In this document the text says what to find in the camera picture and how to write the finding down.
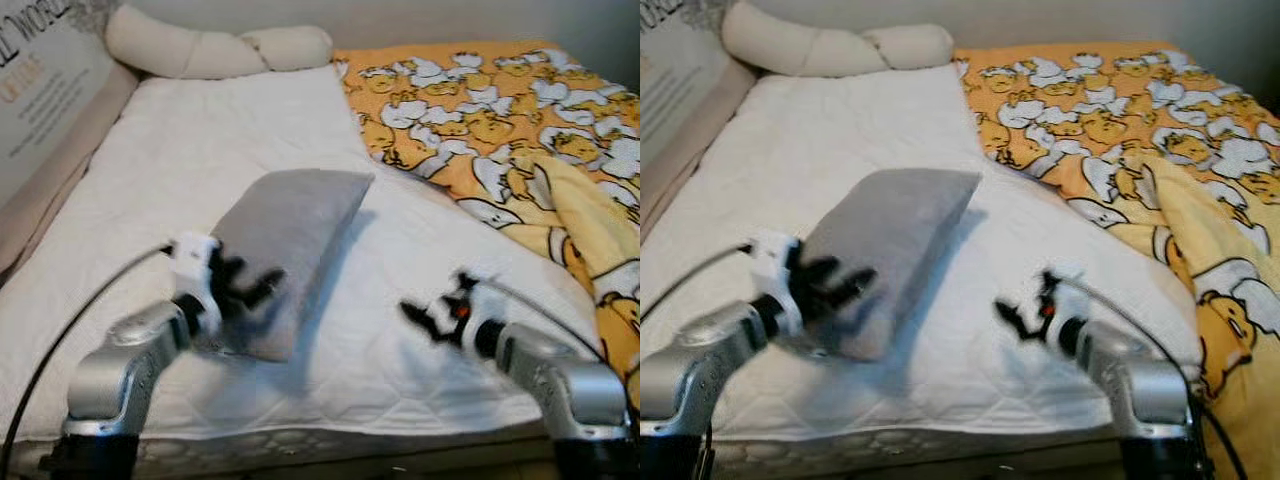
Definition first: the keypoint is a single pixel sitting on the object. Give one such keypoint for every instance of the grey pillow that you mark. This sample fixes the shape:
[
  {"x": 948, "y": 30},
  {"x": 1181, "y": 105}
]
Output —
[
  {"x": 890, "y": 230},
  {"x": 290, "y": 240}
]

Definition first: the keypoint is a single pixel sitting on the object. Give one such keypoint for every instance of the orange cartoon egg blanket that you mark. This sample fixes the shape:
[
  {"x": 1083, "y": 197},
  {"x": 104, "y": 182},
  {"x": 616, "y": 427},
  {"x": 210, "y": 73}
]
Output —
[
  {"x": 1100, "y": 130},
  {"x": 480, "y": 130}
]

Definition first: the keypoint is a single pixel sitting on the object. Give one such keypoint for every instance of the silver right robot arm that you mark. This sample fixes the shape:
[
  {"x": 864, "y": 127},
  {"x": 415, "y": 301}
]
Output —
[
  {"x": 570, "y": 390},
  {"x": 1150, "y": 390}
]

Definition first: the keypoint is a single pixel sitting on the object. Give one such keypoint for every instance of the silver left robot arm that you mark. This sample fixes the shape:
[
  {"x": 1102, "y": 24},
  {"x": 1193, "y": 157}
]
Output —
[
  {"x": 690, "y": 370},
  {"x": 120, "y": 370}
]

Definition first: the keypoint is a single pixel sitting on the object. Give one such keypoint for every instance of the white quilted mattress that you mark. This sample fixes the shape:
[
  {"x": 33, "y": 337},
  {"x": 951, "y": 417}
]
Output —
[
  {"x": 180, "y": 150},
  {"x": 800, "y": 140}
]

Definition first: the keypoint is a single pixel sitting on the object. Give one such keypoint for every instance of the cream knotted bolster pillow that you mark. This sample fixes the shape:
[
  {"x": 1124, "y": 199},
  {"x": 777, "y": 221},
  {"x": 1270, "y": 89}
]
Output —
[
  {"x": 800, "y": 45},
  {"x": 180, "y": 45}
]

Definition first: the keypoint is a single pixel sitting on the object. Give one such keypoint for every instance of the white printed poster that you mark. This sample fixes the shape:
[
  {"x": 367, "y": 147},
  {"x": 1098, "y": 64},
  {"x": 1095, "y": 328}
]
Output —
[
  {"x": 675, "y": 80},
  {"x": 45, "y": 90}
]

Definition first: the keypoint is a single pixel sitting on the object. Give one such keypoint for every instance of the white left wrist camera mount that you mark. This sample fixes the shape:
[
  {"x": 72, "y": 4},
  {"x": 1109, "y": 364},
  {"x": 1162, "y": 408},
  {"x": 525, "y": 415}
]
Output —
[
  {"x": 192, "y": 260},
  {"x": 772, "y": 260}
]

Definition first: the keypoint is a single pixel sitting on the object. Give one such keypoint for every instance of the beige bed frame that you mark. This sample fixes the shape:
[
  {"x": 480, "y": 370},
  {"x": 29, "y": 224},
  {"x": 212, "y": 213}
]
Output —
[
  {"x": 690, "y": 140},
  {"x": 60, "y": 170}
]

